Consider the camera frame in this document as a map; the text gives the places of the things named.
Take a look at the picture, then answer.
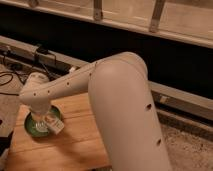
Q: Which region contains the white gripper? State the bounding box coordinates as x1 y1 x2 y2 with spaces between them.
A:
30 109 49 122

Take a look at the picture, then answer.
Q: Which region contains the wooden board table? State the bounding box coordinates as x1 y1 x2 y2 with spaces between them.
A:
5 94 109 171

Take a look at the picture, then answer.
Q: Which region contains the metal window frame post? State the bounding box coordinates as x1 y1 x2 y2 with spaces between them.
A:
149 0 166 33
93 0 103 21

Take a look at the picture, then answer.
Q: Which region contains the green ceramic bowl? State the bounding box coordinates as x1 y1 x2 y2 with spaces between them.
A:
24 106 63 137

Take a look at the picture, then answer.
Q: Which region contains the black cable on floor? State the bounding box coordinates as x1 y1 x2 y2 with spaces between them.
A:
0 71 26 98

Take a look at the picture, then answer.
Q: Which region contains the small clear bottle white cap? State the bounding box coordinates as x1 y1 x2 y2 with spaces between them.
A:
43 113 64 134

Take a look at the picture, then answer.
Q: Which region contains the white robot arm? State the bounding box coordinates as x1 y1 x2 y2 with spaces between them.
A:
19 52 172 171

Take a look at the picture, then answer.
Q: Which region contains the metal window frame post right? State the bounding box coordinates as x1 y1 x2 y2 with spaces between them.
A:
149 0 166 33

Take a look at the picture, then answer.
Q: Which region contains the black power adapter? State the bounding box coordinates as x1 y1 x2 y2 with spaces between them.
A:
36 46 49 55

